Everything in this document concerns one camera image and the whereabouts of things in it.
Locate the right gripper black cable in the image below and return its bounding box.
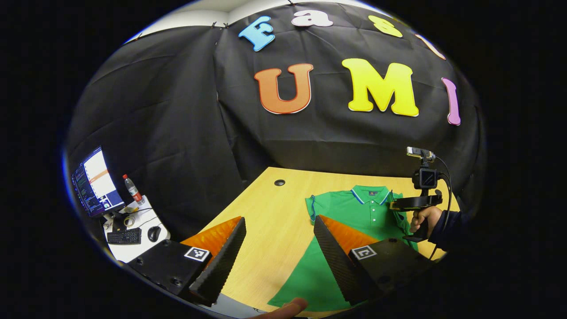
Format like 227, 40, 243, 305
431, 155, 454, 261

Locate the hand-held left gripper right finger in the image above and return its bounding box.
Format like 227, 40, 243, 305
313, 215, 438, 307

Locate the white side desk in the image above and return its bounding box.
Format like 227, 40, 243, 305
101, 195, 171, 265

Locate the plastic bottle with red label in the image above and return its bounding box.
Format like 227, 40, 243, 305
122, 174, 145, 205

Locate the black keyboard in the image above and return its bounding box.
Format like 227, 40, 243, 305
106, 227, 143, 246

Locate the computer monitor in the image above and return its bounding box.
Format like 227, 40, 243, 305
71, 145, 126, 218

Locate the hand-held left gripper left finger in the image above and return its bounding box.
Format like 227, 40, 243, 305
127, 216, 247, 307

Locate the green T-shirt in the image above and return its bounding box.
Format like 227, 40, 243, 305
267, 185, 419, 312

